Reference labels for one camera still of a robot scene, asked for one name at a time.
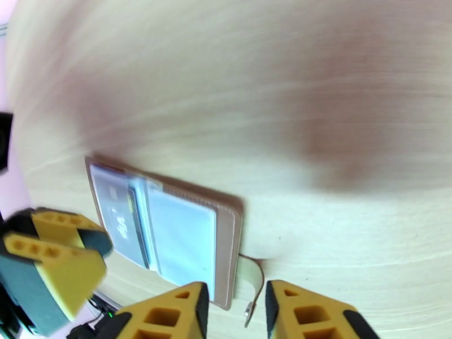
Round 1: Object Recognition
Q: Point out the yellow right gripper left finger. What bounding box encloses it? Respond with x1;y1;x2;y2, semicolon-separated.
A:
112;281;211;339

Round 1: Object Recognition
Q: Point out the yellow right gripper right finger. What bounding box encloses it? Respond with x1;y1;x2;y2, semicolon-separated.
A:
264;279;380;339

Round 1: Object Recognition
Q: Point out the grey credit card white print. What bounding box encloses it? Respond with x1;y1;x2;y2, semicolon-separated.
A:
92;171;151;268

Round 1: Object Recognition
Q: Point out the brown leather card holder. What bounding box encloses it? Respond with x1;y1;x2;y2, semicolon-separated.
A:
84;156;266;328

